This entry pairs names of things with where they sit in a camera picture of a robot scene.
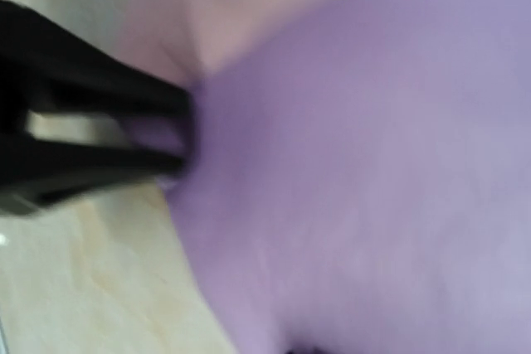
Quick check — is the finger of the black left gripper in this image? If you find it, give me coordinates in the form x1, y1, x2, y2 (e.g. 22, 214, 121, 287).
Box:
1, 0, 192, 118
1, 138, 186, 209

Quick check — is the purple wrapping paper sheet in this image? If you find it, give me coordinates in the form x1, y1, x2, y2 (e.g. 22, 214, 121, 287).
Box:
124, 0, 531, 354

